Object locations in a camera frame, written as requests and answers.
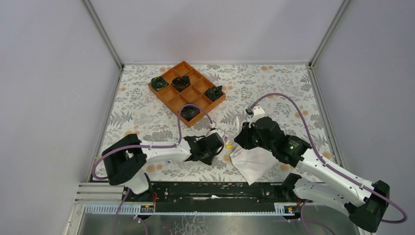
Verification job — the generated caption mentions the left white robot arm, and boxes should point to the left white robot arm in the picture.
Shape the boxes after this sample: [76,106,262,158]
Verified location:
[101,129,225,194]

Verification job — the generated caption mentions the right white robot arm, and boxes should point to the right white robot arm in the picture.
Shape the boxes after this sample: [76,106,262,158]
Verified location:
[234,117,390,233]

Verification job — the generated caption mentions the white folded cloth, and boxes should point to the white folded cloth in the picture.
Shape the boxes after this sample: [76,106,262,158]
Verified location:
[230,145,279,186]

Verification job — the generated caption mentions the dark blue rolled tie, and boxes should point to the dark blue rolled tie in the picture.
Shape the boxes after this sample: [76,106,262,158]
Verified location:
[181,106,200,121]

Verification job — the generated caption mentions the dark green rolled tie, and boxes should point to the dark green rolled tie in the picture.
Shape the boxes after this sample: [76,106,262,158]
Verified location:
[205,86,223,102]

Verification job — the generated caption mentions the orange wooden compartment tray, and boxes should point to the orange wooden compartment tray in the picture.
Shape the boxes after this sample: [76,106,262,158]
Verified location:
[148,61,226,115]

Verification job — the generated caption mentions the green patterned rolled tie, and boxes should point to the green patterned rolled tie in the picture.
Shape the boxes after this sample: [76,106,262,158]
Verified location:
[150,76,168,92]

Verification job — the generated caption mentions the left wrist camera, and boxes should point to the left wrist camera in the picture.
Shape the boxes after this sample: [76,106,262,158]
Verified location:
[207,123,225,138]

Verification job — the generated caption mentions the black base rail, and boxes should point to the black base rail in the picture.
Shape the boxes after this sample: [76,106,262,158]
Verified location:
[123,181,302,213]

